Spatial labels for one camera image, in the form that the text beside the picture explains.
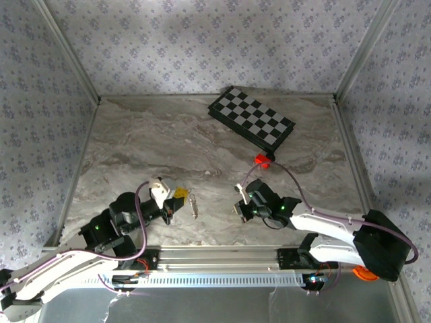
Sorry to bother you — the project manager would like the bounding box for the silver keyring with keys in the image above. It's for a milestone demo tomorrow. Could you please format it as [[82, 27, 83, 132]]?
[[187, 190, 200, 221]]

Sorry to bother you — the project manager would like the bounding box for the red toy brick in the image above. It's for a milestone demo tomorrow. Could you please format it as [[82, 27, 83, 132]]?
[[254, 153, 272, 170]]

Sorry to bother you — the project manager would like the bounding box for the black and white chessboard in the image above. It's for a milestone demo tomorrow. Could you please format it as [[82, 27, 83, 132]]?
[[207, 85, 297, 162]]

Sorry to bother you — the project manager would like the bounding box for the orange tape roll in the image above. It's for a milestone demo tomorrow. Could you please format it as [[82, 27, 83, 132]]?
[[352, 265, 380, 281]]

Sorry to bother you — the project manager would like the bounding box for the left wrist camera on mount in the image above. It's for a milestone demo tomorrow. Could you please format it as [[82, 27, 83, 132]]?
[[147, 177, 172, 209]]

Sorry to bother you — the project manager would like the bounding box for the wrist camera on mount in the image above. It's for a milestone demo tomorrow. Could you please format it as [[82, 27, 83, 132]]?
[[234, 182, 253, 205], [147, 177, 172, 209]]

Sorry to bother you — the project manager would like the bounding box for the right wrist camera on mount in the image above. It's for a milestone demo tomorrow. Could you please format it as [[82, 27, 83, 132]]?
[[234, 182, 253, 205]]

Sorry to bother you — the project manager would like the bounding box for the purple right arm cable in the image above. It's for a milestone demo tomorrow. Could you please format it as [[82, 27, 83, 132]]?
[[239, 161, 420, 268]]

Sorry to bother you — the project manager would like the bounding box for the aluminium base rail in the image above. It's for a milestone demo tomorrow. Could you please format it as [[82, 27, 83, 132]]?
[[144, 245, 304, 272]]

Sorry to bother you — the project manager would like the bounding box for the slotted white cable duct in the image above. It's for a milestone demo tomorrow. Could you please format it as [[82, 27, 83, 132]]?
[[79, 270, 308, 289]]

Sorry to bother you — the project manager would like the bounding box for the aluminium corner post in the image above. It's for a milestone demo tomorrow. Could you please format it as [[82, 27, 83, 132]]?
[[334, 0, 395, 101], [32, 0, 102, 104]]

